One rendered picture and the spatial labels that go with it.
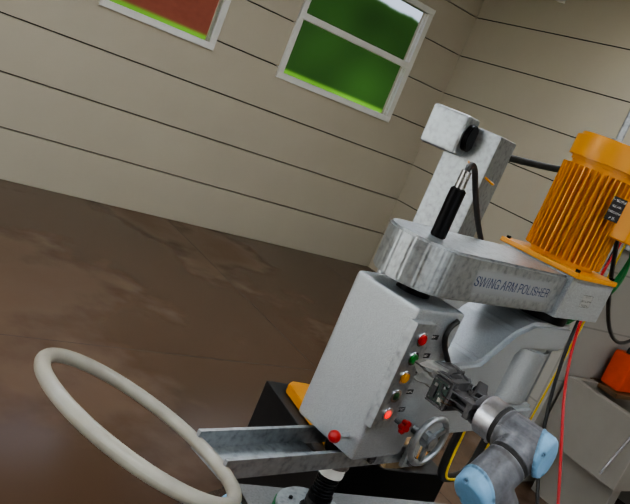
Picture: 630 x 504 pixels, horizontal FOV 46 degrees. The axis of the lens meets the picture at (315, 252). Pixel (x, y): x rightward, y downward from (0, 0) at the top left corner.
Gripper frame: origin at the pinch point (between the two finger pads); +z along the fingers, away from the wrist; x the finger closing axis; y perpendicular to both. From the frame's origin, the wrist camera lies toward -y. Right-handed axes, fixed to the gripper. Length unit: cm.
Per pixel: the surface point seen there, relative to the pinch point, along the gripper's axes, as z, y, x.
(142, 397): 33, 47, 29
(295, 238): 544, -498, 133
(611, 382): 81, -363, 57
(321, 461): 9.4, 7.3, 32.8
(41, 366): 22, 80, 14
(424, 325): 2.8, 1.4, -8.7
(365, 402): 7.8, 3.0, 15.2
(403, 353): 3.2, 4.0, -1.0
